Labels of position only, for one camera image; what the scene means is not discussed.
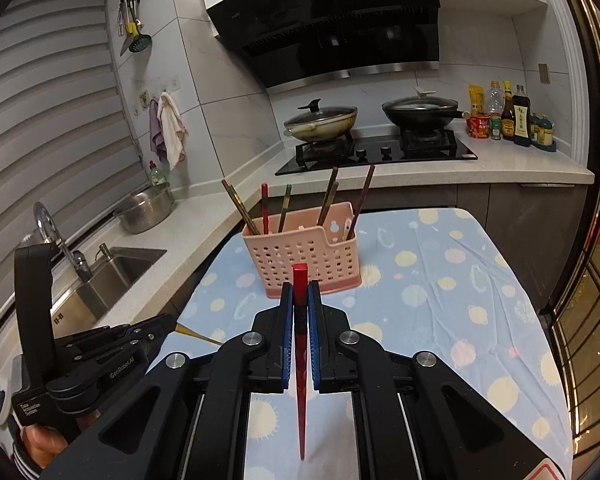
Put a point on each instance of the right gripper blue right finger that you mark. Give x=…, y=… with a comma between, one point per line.
x=314, y=304

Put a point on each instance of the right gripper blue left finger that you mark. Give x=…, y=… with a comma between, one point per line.
x=285, y=318

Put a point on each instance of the red spiral chopstick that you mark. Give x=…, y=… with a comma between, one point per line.
x=300, y=285

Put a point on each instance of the gold flower spoon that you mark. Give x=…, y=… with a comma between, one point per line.
x=183, y=330

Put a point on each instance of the green chopstick gold band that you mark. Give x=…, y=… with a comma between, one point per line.
x=244, y=212

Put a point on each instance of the dark maroon chopstick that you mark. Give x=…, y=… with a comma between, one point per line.
x=329, y=199

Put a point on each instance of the maroon chopstick outermost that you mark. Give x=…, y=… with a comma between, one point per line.
x=361, y=201

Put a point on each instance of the bright red chopstick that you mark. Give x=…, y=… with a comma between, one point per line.
x=264, y=208

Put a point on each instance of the dark red chopstick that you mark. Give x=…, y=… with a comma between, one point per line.
x=332, y=179

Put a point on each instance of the chrome kitchen faucet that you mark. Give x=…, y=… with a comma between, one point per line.
x=48, y=233

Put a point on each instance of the person's left hand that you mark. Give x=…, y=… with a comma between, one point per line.
x=43, y=443

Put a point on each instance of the pink perforated utensil basket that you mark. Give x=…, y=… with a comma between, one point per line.
x=329, y=251

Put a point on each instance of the stainless steel sink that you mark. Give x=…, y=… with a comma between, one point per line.
x=81, y=305

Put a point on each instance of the green chopstick in basket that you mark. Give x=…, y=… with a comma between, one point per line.
x=285, y=208

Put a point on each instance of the stainless steel bowl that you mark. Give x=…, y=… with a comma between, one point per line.
x=144, y=210

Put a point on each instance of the black gas stove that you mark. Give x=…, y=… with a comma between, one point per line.
x=346, y=151

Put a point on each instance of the green dish soap bottle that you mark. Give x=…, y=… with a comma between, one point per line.
x=156, y=175

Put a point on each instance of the beige wok with lid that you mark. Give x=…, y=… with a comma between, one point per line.
x=318, y=123

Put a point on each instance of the purple hanging cloth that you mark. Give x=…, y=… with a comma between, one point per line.
x=156, y=138

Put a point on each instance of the white pink hanging towel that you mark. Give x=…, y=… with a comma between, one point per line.
x=174, y=131

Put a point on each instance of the black wok with lid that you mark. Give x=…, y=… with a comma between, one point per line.
x=422, y=112

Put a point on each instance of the red seasoning jar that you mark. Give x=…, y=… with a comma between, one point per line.
x=479, y=126

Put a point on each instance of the yellow seasoning packet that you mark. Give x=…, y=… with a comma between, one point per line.
x=476, y=98

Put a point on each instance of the clear plastic bottle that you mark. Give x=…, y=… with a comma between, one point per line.
x=495, y=99

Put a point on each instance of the brown sauce bottle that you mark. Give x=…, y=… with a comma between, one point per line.
x=508, y=113

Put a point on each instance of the small teal jar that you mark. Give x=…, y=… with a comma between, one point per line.
x=542, y=133

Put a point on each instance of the black range hood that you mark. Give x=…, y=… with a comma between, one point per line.
x=288, y=44

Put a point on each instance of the dark soy sauce bottle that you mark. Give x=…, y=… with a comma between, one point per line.
x=521, y=103

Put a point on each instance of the green hanging strainer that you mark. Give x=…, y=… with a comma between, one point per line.
x=134, y=40

